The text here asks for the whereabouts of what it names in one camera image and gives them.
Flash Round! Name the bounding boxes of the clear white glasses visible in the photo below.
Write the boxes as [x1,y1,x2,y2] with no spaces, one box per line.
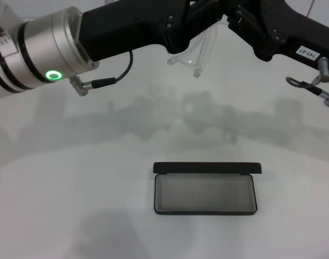
[167,10,227,79]

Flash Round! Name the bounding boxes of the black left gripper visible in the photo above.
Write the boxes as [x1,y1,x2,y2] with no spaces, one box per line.
[78,0,198,63]

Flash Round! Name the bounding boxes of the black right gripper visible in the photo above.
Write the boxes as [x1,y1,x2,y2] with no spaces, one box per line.
[188,0,329,73]

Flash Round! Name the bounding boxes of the white number label sticker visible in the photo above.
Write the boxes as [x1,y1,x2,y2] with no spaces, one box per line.
[295,45,320,60]

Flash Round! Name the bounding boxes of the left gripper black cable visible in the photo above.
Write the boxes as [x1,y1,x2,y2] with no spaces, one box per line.
[69,50,134,97]

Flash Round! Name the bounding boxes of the black glasses case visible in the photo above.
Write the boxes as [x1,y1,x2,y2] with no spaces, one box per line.
[153,161,263,216]

